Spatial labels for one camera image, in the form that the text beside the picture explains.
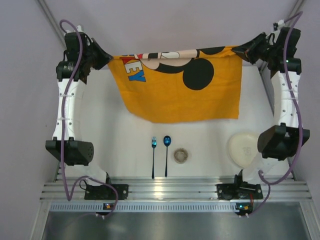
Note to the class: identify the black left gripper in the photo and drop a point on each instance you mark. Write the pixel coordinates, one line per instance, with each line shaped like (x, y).
(94, 56)

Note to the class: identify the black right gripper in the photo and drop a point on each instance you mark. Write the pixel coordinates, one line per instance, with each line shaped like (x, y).
(256, 47)

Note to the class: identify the orange Mickey Mouse placemat cloth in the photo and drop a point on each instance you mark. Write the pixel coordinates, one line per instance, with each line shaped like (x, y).
(180, 86)

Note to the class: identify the blue metal fork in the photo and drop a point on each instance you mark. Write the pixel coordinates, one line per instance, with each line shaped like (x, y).
(153, 145)

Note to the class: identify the white round plate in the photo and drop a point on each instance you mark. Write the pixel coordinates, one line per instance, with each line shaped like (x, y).
(242, 148)

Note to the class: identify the blue metal spoon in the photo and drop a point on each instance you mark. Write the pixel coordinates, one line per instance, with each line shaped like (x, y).
(167, 142)

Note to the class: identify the small metal cup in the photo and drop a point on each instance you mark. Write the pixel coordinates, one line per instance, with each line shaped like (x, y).
(180, 155)

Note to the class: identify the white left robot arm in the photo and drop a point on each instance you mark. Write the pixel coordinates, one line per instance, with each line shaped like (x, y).
(67, 144)

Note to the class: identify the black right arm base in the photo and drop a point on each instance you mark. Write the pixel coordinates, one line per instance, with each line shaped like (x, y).
(239, 190)

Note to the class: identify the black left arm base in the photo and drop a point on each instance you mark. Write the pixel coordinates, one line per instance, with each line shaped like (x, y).
(103, 192)

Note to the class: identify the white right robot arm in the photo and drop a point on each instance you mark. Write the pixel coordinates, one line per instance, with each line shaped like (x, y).
(268, 107)

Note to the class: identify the aluminium mounting rail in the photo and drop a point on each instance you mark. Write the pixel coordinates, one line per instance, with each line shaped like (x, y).
(202, 189)

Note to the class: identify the perforated metal cable tray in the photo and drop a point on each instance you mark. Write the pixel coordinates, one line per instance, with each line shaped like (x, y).
(150, 207)

